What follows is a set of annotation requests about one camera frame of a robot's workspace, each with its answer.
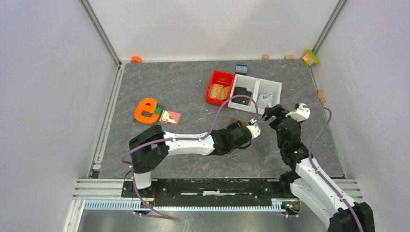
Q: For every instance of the black wallet in bin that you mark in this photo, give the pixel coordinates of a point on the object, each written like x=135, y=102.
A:
x=243, y=92

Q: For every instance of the multicolour toy brick stack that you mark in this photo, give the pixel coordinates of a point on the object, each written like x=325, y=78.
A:
x=310, y=58

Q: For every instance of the gold card in red bin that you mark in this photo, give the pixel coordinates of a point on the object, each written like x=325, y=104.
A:
x=215, y=91

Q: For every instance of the pink wooden puzzle tile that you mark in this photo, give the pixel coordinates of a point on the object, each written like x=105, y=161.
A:
x=170, y=117

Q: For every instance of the aluminium frame rail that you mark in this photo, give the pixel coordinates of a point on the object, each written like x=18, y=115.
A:
x=98, y=206

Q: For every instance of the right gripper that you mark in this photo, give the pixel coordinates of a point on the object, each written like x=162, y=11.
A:
x=277, y=111

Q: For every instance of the orange letter e toy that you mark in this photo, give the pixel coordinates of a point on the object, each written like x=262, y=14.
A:
x=145, y=111

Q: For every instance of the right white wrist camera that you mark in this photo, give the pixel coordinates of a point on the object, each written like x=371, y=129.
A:
x=301, y=113

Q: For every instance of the orange tape roll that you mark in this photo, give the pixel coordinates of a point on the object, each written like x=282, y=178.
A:
x=135, y=59

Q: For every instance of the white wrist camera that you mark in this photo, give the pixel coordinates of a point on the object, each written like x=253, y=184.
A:
x=301, y=113
x=254, y=128

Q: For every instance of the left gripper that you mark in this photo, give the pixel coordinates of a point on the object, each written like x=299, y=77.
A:
x=230, y=128

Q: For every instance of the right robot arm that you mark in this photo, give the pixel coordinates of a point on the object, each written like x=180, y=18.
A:
x=307, y=181

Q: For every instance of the brown leather card holder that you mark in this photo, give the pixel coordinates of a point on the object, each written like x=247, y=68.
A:
x=242, y=123

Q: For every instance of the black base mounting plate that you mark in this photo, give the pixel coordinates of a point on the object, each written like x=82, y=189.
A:
x=212, y=192

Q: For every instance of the wooden arch block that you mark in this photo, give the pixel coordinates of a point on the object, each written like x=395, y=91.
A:
x=321, y=97

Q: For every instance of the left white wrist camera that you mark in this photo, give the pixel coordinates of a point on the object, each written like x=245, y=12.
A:
x=254, y=128

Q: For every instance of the green toy brick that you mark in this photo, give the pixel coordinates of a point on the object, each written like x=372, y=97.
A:
x=158, y=111

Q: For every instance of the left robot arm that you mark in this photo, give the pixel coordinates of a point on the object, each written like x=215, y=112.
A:
x=152, y=146

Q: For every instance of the blue toy brick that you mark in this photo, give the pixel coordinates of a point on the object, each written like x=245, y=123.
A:
x=241, y=69

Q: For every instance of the red plastic bin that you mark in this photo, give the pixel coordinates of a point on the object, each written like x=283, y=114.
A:
x=222, y=78

